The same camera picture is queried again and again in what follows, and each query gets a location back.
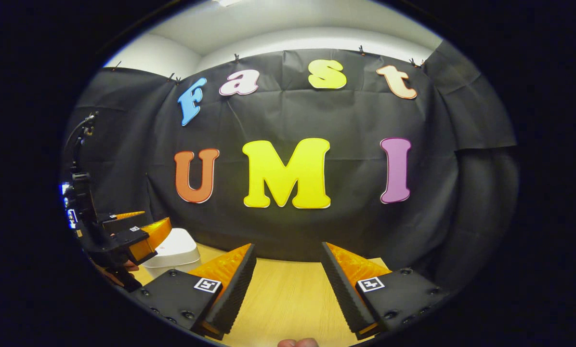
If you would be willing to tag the black backdrop cloth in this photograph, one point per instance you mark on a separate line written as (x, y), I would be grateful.
(317, 120)

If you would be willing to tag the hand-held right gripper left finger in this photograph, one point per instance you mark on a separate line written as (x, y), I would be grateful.
(235, 294)

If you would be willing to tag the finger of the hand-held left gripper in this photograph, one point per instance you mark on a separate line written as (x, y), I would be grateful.
(117, 222)
(131, 238)

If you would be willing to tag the wooden desktop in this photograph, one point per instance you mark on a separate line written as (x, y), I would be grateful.
(288, 299)

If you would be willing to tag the white desktop garbage bin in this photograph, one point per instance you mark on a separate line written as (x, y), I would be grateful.
(177, 248)

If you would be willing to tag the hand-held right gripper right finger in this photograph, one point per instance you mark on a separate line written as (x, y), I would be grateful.
(348, 294)

